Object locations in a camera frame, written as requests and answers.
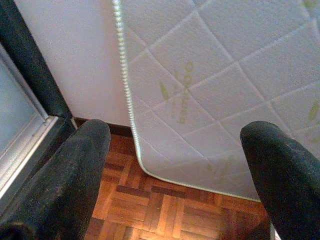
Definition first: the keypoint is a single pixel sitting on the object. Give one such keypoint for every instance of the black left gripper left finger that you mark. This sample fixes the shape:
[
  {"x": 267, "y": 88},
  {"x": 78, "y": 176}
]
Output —
[{"x": 50, "y": 187}]

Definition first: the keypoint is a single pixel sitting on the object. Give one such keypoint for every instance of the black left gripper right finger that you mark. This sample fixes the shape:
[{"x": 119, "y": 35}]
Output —
[{"x": 287, "y": 180}]

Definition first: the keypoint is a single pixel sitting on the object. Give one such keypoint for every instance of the frosted glass sliding door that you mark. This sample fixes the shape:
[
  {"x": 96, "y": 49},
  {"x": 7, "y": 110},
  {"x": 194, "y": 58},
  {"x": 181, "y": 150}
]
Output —
[{"x": 12, "y": 112}]

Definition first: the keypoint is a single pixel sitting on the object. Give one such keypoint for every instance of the white quilted mattress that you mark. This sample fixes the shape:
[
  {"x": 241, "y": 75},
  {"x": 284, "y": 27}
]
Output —
[{"x": 212, "y": 87}]

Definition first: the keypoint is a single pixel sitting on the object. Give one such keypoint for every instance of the black door frame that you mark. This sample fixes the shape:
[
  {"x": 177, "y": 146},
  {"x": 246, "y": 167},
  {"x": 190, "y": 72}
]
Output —
[{"x": 33, "y": 70}]

